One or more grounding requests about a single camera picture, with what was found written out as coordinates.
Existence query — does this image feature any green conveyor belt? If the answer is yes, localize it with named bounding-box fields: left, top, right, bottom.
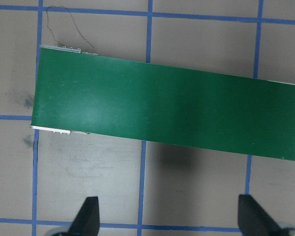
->
left=31, top=46, right=295, bottom=161

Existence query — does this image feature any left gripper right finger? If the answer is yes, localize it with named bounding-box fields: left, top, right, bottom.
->
left=237, top=194, right=281, bottom=236

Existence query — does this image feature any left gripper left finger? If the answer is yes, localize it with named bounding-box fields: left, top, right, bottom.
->
left=67, top=197, right=100, bottom=236

